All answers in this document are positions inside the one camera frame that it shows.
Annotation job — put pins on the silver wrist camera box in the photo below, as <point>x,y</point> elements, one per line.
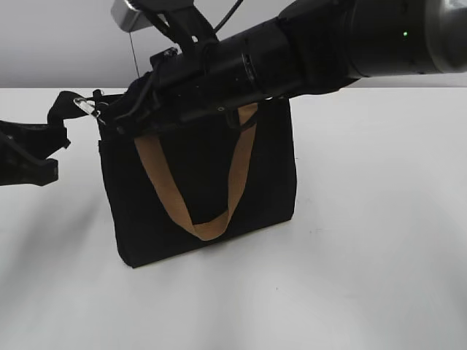
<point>128,17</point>

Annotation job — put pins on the black tote bag tan handles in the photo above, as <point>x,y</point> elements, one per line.
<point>199,159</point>

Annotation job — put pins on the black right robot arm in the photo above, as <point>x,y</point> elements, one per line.
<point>310,48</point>

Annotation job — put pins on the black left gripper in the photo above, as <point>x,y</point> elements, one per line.
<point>19,167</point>

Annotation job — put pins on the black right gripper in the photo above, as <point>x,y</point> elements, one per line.
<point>179,92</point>

